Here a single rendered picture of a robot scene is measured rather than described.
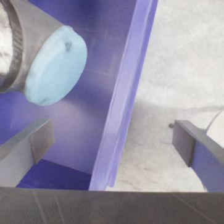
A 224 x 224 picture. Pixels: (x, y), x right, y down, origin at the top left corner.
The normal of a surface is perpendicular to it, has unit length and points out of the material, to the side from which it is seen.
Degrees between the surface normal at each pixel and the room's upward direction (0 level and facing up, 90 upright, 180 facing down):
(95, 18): 0
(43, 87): 95
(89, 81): 0
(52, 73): 95
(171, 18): 0
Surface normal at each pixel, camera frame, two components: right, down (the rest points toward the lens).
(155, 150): -0.14, -0.11
